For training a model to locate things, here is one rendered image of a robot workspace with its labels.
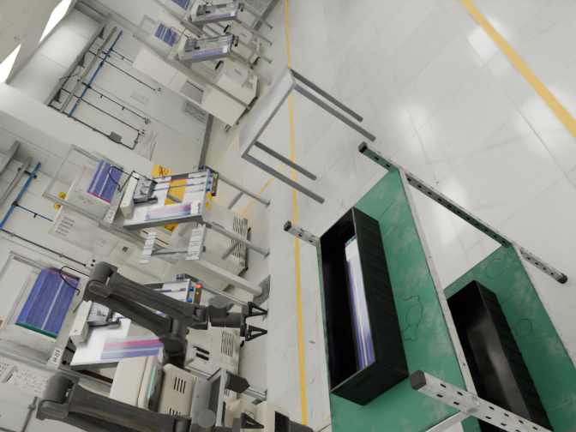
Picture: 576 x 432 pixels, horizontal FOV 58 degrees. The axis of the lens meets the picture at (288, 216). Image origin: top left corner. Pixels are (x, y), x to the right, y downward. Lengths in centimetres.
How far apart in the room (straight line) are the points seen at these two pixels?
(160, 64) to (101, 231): 355
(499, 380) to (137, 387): 122
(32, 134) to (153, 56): 204
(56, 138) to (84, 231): 211
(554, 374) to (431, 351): 62
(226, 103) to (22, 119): 281
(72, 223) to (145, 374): 312
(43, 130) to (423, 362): 598
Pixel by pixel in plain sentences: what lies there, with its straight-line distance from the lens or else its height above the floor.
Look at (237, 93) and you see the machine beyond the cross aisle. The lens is 788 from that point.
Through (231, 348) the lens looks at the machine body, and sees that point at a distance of 433.
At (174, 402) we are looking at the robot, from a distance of 202.
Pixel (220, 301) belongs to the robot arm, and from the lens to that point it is 190.
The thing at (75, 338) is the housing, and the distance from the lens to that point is 393.
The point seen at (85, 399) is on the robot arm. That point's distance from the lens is 164.
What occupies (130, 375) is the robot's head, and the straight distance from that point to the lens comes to 197.
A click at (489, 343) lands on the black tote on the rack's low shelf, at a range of 204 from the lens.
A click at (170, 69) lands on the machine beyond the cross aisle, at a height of 127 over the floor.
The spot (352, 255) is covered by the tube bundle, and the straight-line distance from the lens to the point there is 167.
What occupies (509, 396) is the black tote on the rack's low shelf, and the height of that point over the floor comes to 36.
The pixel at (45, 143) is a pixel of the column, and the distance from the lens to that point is 690.
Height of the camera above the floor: 185
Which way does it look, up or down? 23 degrees down
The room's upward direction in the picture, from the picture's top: 61 degrees counter-clockwise
